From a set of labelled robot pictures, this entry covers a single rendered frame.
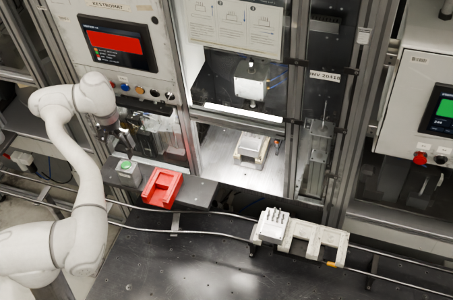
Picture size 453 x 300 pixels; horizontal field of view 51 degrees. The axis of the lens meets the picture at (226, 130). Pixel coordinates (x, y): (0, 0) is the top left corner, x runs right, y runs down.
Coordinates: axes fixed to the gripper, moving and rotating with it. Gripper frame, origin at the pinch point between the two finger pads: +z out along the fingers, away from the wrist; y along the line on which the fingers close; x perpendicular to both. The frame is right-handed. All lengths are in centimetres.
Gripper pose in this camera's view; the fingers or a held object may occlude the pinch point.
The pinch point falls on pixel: (120, 150)
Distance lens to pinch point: 197.0
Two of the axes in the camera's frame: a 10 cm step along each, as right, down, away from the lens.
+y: -9.5, -2.1, 2.5
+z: 0.6, 6.4, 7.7
